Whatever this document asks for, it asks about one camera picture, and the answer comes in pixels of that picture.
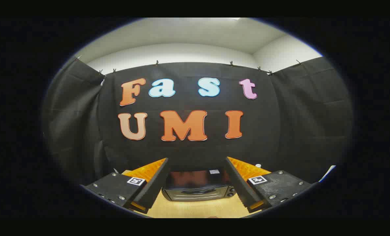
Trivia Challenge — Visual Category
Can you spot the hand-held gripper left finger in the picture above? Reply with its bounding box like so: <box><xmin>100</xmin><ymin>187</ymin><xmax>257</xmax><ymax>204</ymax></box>
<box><xmin>80</xmin><ymin>158</ymin><xmax>169</xmax><ymax>214</ymax></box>

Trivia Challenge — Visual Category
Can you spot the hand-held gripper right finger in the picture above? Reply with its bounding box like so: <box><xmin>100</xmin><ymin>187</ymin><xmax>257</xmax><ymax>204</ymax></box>
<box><xmin>223</xmin><ymin>157</ymin><xmax>317</xmax><ymax>213</ymax></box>

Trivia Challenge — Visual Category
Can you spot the black toaster oven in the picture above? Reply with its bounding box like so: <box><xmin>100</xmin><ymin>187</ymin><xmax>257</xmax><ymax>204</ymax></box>
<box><xmin>161</xmin><ymin>168</ymin><xmax>237</xmax><ymax>202</ymax></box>

